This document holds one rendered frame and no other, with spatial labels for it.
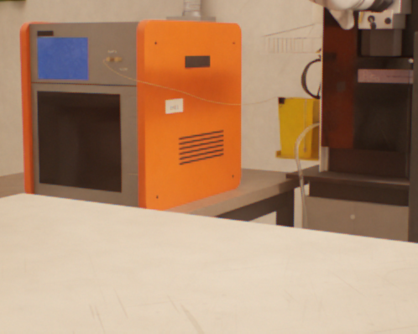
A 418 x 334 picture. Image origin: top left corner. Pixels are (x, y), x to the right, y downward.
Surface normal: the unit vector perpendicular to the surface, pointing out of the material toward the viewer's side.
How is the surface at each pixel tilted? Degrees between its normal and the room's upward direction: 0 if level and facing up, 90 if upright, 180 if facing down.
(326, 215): 90
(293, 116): 93
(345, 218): 90
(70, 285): 0
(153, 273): 0
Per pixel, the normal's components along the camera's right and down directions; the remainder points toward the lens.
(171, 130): 0.85, 0.07
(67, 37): -0.52, 0.11
